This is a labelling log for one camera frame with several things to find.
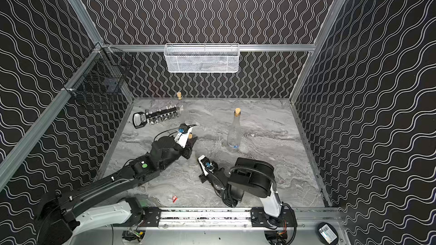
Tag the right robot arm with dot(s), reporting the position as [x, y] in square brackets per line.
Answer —
[254, 177]

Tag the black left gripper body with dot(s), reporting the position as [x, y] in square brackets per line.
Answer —
[187, 147]

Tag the black wire basket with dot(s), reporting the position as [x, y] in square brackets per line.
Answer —
[103, 85]

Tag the white wire mesh basket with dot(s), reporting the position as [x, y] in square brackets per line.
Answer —
[202, 58]

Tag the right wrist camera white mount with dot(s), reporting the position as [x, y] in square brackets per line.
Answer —
[206, 165]

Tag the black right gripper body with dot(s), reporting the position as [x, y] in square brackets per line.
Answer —
[211, 177]

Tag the metal base rail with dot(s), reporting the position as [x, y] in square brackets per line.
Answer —
[225, 218]

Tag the black round device with label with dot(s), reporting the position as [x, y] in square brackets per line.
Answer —
[327, 234]

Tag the clear bottle with orange label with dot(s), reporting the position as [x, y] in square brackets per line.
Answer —
[190, 143]

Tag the tall clear corked bottle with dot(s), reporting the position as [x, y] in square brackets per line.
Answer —
[234, 133]

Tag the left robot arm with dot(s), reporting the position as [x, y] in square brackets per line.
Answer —
[58, 212]

